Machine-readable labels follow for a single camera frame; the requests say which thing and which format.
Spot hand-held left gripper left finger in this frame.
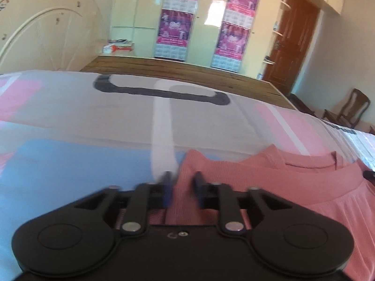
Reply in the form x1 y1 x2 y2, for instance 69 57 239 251
75 171 174 235

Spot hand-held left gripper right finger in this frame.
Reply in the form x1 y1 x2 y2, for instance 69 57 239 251
193 172 293 236

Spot pink sweater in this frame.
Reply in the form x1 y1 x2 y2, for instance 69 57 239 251
148 144 375 281

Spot wooden chair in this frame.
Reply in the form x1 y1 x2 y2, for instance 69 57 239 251
322 88 371 129

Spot patterned pastel bedsheet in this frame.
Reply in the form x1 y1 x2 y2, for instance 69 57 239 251
0 70 375 281

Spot stack of books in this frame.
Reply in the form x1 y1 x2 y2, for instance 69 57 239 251
108 38 135 54

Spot brown wooden door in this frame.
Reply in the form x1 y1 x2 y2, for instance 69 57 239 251
262 0 320 94

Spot cream corner shelves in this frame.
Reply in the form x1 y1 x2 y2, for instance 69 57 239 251
264 0 290 65

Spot cream wardrobe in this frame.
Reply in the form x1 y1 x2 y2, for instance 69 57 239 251
110 0 352 78

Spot cream round headboard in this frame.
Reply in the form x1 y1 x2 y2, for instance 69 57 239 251
0 0 101 71

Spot wooden bed frame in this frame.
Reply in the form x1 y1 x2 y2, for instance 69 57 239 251
80 55 296 110

